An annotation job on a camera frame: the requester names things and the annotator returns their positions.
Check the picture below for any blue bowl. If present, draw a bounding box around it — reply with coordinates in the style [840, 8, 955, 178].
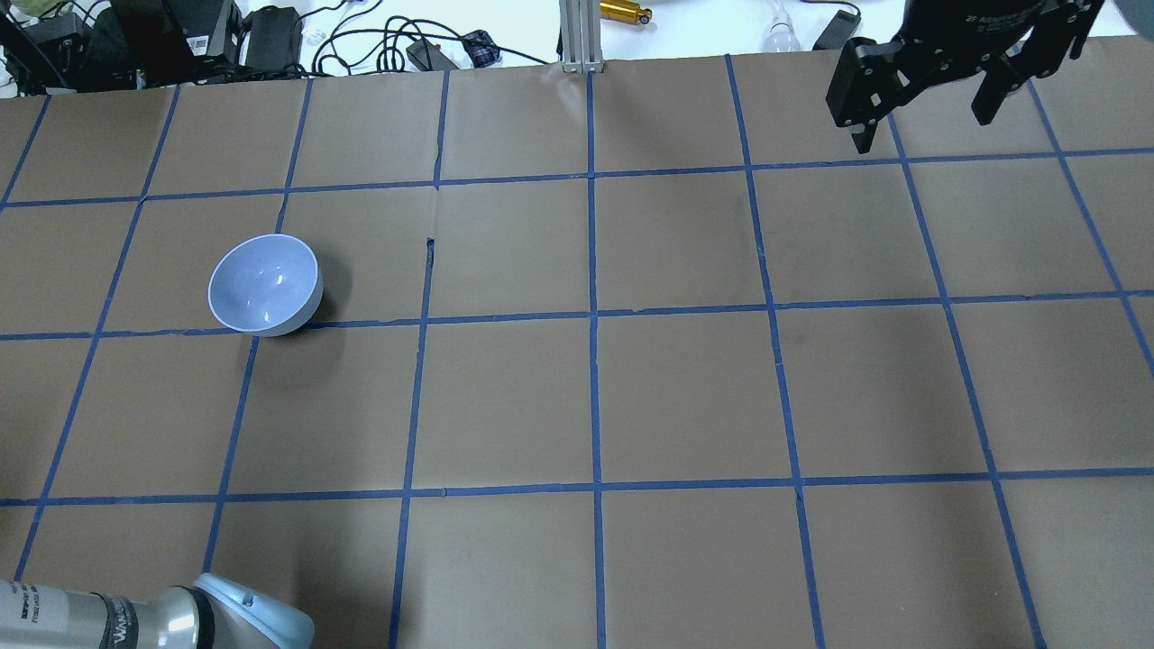
[207, 233, 325, 337]

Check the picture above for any gold metal cylinder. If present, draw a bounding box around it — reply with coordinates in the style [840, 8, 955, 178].
[599, 0, 653, 25]

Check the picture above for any aluminium frame post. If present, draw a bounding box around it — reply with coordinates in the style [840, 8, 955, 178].
[559, 0, 604, 74]

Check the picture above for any black cable bundle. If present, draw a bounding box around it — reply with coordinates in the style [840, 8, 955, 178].
[310, 0, 550, 76]

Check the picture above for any brown paper table cover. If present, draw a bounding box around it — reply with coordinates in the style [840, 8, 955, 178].
[3, 37, 1153, 648]

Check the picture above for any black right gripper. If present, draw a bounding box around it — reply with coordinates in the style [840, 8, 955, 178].
[825, 1, 1106, 155]

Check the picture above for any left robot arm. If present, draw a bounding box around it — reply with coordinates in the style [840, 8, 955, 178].
[1, 572, 315, 648]

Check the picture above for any black power adapter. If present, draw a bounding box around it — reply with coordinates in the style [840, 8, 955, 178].
[812, 9, 861, 50]

